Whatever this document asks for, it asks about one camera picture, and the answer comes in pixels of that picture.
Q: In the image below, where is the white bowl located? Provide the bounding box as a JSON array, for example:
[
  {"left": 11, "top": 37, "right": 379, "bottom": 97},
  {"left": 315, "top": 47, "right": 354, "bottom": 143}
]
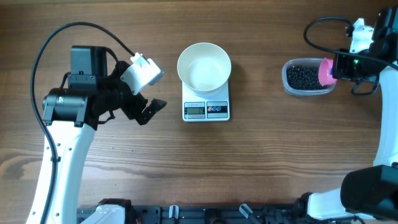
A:
[{"left": 177, "top": 42, "right": 232, "bottom": 94}]

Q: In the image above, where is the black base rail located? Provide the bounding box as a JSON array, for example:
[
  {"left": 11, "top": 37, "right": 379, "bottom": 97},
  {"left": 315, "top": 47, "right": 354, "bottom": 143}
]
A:
[{"left": 77, "top": 203, "right": 352, "bottom": 224}]

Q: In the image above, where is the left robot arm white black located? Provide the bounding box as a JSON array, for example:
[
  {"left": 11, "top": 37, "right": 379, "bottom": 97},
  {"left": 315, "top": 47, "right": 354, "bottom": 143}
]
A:
[{"left": 27, "top": 46, "right": 166, "bottom": 223}]

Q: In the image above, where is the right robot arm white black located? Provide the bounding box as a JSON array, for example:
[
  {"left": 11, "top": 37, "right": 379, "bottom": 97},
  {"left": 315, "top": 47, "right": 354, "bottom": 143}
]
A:
[{"left": 300, "top": 6, "right": 397, "bottom": 223}]

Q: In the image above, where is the pink scoop blue handle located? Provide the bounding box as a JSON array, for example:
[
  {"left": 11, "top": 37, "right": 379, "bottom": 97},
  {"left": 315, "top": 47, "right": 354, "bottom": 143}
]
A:
[{"left": 318, "top": 58, "right": 337, "bottom": 86}]

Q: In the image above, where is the clear plastic container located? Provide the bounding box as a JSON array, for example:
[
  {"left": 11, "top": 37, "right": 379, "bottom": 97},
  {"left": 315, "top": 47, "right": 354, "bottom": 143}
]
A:
[{"left": 282, "top": 58, "right": 336, "bottom": 96}]

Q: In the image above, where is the white digital kitchen scale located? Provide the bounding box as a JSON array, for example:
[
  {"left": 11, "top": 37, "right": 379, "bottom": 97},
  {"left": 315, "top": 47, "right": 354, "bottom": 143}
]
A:
[{"left": 182, "top": 83, "right": 230, "bottom": 122}]

